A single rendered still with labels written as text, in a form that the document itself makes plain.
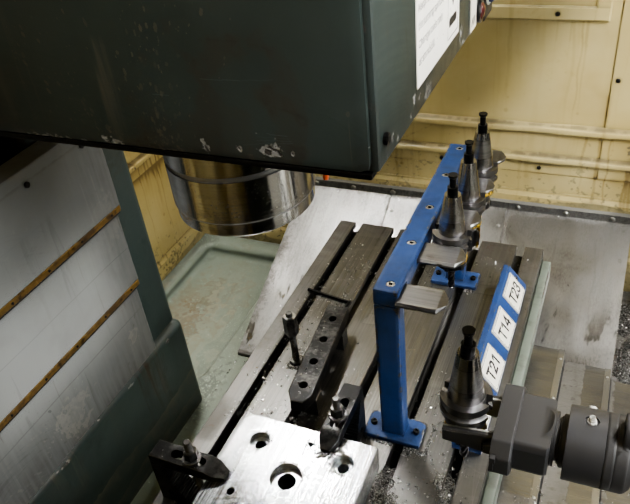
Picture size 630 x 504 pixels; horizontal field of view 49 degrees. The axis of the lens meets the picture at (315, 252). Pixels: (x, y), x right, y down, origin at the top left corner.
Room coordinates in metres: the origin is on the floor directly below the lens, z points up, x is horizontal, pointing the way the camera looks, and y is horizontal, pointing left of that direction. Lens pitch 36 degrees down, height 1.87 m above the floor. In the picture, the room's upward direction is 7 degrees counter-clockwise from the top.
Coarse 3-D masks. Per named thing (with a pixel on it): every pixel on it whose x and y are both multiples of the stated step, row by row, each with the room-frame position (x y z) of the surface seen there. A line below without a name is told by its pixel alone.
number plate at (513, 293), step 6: (510, 276) 1.10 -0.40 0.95; (510, 282) 1.09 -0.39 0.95; (516, 282) 1.10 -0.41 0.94; (504, 288) 1.06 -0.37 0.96; (510, 288) 1.07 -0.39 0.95; (516, 288) 1.08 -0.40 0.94; (522, 288) 1.09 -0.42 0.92; (504, 294) 1.05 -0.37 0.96; (510, 294) 1.06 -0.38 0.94; (516, 294) 1.07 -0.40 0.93; (522, 294) 1.08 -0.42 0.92; (510, 300) 1.04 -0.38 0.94; (516, 300) 1.05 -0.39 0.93; (516, 306) 1.04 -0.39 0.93; (516, 312) 1.03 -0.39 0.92
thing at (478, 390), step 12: (456, 360) 0.56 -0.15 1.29; (468, 360) 0.55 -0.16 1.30; (456, 372) 0.56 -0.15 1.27; (468, 372) 0.55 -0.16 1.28; (480, 372) 0.55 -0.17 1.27; (456, 384) 0.55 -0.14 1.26; (468, 384) 0.55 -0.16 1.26; (480, 384) 0.55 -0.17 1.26; (456, 396) 0.55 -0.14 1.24; (468, 396) 0.54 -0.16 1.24; (480, 396) 0.55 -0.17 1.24
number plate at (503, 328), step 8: (504, 312) 1.00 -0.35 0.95; (496, 320) 0.97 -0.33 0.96; (504, 320) 0.99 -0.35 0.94; (512, 320) 1.00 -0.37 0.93; (496, 328) 0.96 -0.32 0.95; (504, 328) 0.97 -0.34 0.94; (512, 328) 0.98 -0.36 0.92; (496, 336) 0.94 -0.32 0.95; (504, 336) 0.95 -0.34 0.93; (512, 336) 0.96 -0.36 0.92; (504, 344) 0.93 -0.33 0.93
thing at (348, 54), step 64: (0, 0) 0.63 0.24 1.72; (64, 0) 0.60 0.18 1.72; (128, 0) 0.57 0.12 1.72; (192, 0) 0.54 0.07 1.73; (256, 0) 0.51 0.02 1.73; (320, 0) 0.49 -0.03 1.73; (384, 0) 0.51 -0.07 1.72; (0, 64) 0.64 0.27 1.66; (64, 64) 0.61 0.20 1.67; (128, 64) 0.57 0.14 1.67; (192, 64) 0.54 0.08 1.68; (256, 64) 0.52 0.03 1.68; (320, 64) 0.49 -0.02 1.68; (384, 64) 0.50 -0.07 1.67; (448, 64) 0.68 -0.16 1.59; (0, 128) 0.66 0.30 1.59; (64, 128) 0.62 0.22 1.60; (128, 128) 0.58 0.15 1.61; (192, 128) 0.55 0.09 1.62; (256, 128) 0.52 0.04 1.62; (320, 128) 0.50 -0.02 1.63; (384, 128) 0.50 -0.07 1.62
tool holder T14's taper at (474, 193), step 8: (464, 168) 1.00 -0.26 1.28; (472, 168) 0.99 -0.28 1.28; (464, 176) 1.00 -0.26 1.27; (472, 176) 0.99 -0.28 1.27; (464, 184) 0.99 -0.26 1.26; (472, 184) 0.99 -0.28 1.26; (464, 192) 0.99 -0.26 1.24; (472, 192) 0.99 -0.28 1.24; (480, 192) 1.00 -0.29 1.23; (464, 200) 0.99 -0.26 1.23; (472, 200) 0.99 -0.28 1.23
